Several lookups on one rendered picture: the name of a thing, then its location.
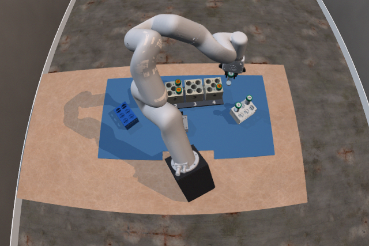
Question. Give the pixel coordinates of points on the blue flat mat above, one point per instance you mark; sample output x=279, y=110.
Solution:
x=209, y=127

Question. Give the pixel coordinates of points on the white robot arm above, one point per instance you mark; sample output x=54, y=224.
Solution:
x=145, y=40

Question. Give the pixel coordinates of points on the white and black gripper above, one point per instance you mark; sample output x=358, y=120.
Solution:
x=234, y=67

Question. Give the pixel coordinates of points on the white tube rack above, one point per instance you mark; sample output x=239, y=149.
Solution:
x=245, y=112

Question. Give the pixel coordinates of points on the blue tube rack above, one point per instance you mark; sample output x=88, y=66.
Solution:
x=124, y=112

